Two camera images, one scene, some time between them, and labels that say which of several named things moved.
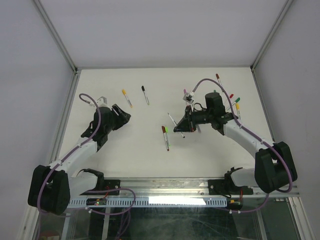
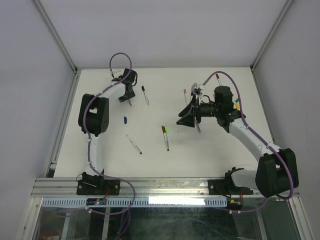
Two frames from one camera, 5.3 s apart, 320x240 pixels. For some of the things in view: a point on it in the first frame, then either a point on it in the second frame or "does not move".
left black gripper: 122,117 → 124,98
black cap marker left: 146,97 does not move
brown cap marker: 164,132 does not move
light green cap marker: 166,131 does not move
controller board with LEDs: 96,201 does not move
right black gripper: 185,125 → 188,120
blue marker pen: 176,124 → 134,145
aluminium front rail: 84,188 does not move
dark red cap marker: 218,78 does not move
